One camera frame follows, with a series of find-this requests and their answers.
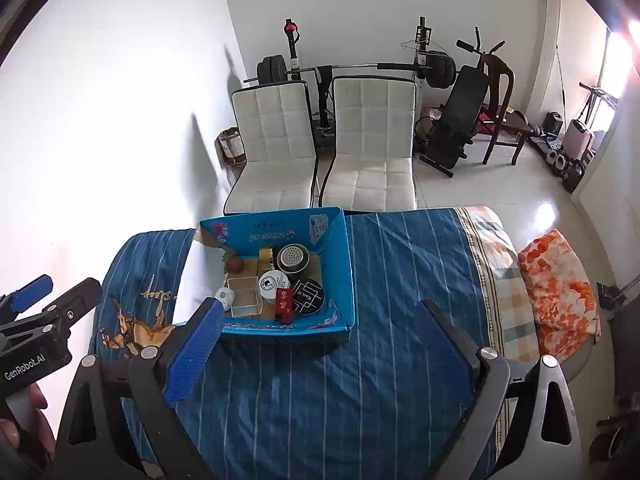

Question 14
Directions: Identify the person's left hand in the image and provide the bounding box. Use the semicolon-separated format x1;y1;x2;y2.
0;384;57;463

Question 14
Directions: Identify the pink suitcase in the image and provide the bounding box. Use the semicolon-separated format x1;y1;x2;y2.
563;119;596;159

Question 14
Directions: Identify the barbell rack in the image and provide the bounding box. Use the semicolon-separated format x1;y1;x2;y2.
282;16;437;128

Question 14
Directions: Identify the barbell with black plates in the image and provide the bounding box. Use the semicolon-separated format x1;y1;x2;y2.
243;54;457;89

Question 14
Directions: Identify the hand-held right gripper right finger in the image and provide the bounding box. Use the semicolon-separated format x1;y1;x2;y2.
415;300;587;480

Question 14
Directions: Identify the plaid bed sheet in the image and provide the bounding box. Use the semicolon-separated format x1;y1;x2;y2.
454;205;540;466

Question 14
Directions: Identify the white round tin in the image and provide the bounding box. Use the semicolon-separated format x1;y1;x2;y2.
256;270;292;304

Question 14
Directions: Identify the black round tin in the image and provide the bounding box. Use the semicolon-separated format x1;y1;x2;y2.
291;278;326;316

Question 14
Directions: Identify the white padded chair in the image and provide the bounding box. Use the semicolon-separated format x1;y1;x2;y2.
320;75;419;212
223;81;321;216

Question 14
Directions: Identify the clear plastic box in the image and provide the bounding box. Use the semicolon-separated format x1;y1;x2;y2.
224;274;264;319

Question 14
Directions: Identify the round metal tin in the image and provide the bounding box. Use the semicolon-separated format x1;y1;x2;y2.
276;243;311;279

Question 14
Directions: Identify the black weight bench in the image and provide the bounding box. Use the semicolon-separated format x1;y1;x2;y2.
419;65;490;180

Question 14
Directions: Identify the wooden chair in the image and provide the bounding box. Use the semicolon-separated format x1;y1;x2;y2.
479;52;535;166

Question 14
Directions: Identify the blue striped printed blanket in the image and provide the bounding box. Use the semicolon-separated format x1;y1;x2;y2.
87;205;521;480

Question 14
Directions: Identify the orange floral pillow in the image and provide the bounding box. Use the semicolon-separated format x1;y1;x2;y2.
517;228;601;362

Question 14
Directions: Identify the red rectangular box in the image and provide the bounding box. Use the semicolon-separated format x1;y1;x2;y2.
274;287;295;324

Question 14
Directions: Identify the blue cardboard box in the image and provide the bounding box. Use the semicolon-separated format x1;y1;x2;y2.
197;206;357;344

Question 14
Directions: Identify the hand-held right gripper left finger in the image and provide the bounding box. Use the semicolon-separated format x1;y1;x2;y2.
52;297;225;480

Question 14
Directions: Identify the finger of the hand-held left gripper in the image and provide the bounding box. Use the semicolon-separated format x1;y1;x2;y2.
0;277;104;356
0;274;54;317

